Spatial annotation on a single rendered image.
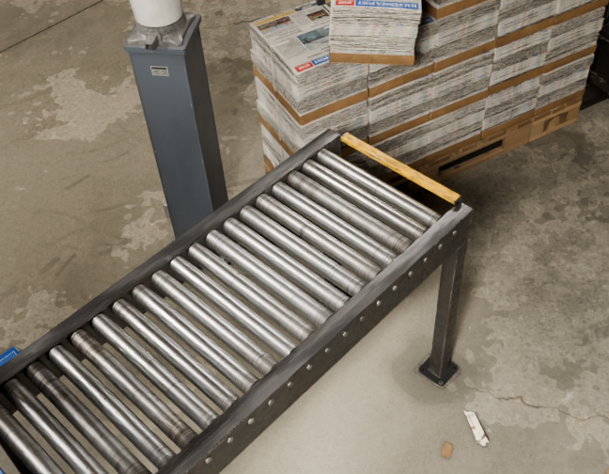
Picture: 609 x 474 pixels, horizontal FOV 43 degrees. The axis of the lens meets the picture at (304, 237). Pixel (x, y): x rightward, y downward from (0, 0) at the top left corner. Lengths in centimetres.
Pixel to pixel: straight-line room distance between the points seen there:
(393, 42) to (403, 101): 42
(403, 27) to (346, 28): 18
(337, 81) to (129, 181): 124
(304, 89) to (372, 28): 32
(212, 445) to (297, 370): 27
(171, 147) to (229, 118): 106
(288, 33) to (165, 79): 50
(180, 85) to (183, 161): 34
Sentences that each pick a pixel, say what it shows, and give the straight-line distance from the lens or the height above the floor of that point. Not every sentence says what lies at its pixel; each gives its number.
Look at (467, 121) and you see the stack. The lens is 333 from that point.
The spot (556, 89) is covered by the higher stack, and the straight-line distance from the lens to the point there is 363.
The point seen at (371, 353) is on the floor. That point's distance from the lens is 285.
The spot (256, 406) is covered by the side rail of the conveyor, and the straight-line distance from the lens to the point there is 182.
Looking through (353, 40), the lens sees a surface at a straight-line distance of 264.
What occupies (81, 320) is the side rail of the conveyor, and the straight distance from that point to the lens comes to 206.
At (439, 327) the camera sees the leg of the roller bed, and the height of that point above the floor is 27.
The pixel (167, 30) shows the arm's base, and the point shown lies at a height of 104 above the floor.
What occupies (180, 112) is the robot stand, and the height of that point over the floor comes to 74.
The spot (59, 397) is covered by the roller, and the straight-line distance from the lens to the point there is 194.
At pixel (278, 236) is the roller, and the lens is 214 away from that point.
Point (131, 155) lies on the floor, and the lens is 373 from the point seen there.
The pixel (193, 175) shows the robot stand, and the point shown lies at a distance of 288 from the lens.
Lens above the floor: 236
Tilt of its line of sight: 47 degrees down
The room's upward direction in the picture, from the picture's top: 4 degrees counter-clockwise
